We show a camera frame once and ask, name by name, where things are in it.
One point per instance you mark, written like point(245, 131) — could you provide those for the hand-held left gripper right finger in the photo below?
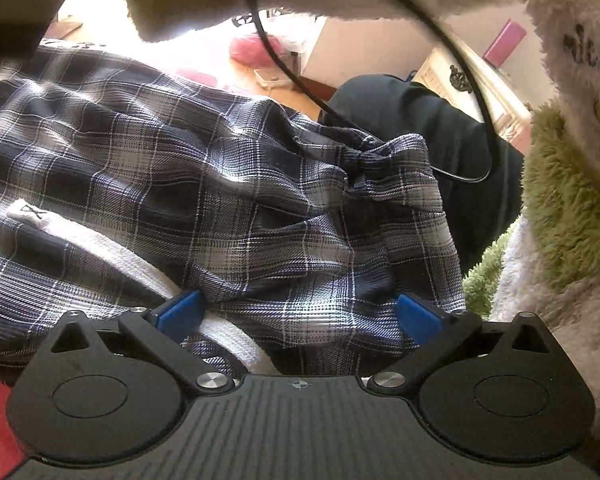
point(420, 317)

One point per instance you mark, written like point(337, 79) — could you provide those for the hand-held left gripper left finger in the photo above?
point(177, 312)

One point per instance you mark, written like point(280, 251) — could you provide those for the dark plaid pants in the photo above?
point(180, 185)

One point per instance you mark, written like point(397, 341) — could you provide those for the green and white fleece robe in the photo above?
point(565, 210)

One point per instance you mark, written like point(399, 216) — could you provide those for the person's black trouser leg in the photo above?
point(440, 125)

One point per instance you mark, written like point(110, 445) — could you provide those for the white ornate cabinet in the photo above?
point(485, 90)

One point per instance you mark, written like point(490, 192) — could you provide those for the pink bag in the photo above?
point(255, 49)

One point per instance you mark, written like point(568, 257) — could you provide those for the pink box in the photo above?
point(504, 42)

